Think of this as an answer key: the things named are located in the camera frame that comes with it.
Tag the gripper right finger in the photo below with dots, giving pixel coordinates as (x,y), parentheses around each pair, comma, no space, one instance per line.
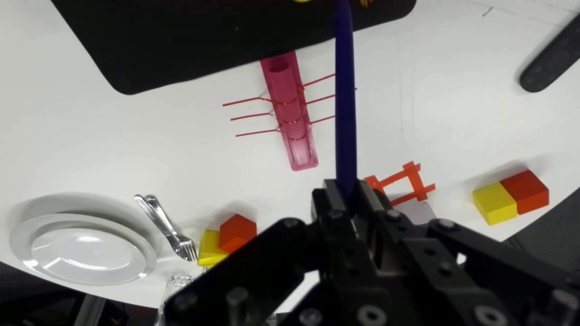
(471,271)

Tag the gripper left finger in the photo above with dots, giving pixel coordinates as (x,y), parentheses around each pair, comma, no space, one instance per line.
(272,267)

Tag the dark blue pen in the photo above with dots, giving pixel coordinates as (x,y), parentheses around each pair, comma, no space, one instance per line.
(345,95)

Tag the red block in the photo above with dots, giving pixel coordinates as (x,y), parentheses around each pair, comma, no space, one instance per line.
(236,232)
(525,191)

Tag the yellow block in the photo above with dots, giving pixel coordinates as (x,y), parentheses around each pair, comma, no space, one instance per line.
(209,250)
(494,203)

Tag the clear glass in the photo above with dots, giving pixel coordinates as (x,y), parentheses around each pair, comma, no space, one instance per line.
(174,290)

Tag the silver fork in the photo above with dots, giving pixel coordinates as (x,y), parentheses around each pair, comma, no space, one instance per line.
(167,226)

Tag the pink plastic tube holder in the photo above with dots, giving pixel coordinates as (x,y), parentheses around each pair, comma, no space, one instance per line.
(290,113)

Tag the white plate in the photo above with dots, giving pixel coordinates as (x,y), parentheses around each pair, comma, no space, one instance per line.
(84,249)

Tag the black bar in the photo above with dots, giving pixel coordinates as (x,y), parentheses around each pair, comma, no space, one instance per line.
(550,59)

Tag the black mat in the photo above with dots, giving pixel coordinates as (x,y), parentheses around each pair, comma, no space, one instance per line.
(226,36)

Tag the orange plastic frame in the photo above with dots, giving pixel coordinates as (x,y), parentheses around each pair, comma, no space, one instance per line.
(408,181)

